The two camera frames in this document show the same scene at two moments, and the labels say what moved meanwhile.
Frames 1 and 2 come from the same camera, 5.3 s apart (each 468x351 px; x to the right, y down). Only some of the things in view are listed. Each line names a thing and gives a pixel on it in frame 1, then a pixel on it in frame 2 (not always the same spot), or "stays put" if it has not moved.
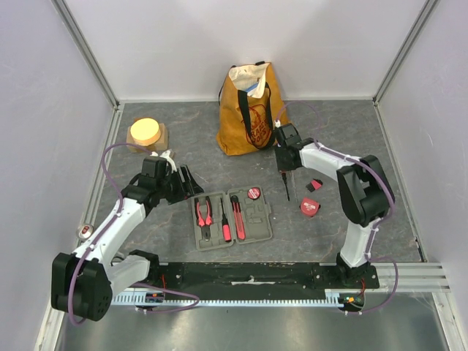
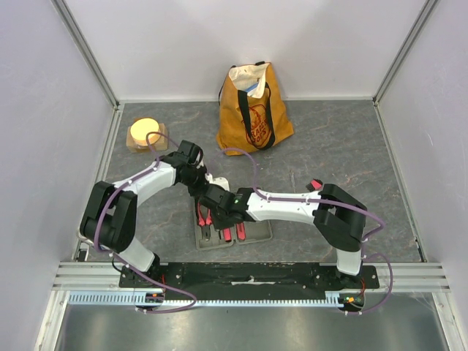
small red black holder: [315, 184] stays put
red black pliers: [205, 224] stays put
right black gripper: [286, 167] to [219, 220]
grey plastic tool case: [256, 217] stays put
